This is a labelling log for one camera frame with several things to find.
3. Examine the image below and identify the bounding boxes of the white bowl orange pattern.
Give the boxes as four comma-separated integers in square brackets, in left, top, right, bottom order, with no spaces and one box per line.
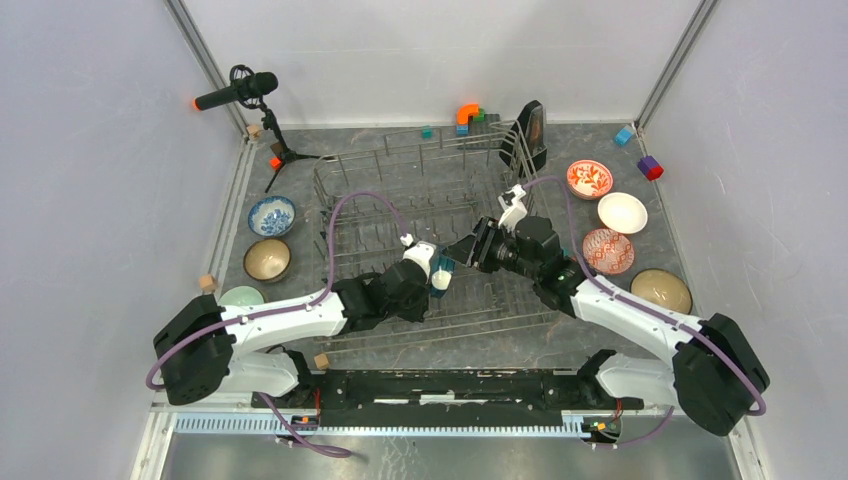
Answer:
[566,159,614,200]

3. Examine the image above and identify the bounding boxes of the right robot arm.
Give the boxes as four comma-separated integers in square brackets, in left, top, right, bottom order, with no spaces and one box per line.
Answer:
[443,216,770,436]

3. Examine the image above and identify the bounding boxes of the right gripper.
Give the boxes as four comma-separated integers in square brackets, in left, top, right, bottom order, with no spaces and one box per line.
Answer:
[438,220,536,284]

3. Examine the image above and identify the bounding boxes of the black microphone tripod stand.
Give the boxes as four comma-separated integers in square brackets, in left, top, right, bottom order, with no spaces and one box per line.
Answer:
[258,100,322,193]

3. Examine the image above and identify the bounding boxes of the black microphone orange tip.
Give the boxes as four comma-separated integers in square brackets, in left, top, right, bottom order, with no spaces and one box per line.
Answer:
[192,64,279,111]

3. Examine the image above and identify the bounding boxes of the pale green bowl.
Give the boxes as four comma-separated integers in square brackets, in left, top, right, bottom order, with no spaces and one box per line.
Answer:
[218,285,267,307]

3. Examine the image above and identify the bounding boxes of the pink brown flower bowl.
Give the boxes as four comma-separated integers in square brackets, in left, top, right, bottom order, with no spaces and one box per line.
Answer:
[630,269,693,314]

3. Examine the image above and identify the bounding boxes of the small wooden cube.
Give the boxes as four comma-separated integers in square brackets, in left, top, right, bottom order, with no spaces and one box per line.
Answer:
[198,274,218,293]

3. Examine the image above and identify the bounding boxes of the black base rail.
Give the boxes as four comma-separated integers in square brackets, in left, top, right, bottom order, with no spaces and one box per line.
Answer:
[271,369,644,428]

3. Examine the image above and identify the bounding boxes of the black metronome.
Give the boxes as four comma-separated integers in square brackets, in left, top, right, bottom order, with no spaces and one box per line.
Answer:
[499,100,548,179]

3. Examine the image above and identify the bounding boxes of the wooden cube near rail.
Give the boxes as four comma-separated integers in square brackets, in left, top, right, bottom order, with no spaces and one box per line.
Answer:
[314,353,331,371]

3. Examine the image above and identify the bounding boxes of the blue toy block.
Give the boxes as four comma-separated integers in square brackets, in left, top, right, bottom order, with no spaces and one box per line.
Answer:
[613,125,636,147]

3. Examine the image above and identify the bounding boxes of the white blue rimmed bowl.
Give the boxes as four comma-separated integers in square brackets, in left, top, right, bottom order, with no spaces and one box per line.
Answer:
[247,196,297,237]

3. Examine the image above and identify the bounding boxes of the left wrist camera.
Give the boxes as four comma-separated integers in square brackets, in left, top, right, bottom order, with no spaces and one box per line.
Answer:
[400,233,438,276]

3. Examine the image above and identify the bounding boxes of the dark brown banded bowl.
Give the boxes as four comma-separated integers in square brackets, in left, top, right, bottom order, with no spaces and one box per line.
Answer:
[243,238,292,283]

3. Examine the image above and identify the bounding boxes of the orange curved toy block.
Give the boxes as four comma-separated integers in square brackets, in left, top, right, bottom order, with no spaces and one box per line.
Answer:
[456,103,481,125]

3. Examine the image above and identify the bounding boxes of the purple red toy block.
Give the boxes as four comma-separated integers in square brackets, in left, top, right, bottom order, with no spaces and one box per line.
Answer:
[637,155,664,181]

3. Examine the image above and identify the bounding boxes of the grey wire dish rack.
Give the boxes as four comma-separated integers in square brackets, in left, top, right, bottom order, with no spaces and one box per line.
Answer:
[312,120,559,355]

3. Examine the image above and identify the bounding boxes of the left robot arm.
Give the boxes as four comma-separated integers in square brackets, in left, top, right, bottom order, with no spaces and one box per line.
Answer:
[148,259,430,408]

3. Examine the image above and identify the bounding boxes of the blue white patterned bowl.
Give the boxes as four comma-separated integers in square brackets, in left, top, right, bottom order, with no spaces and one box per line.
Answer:
[582,228,635,275]

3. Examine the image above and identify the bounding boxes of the grey studded base plate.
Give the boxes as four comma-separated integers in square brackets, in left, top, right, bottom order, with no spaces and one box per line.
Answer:
[468,113,501,136]

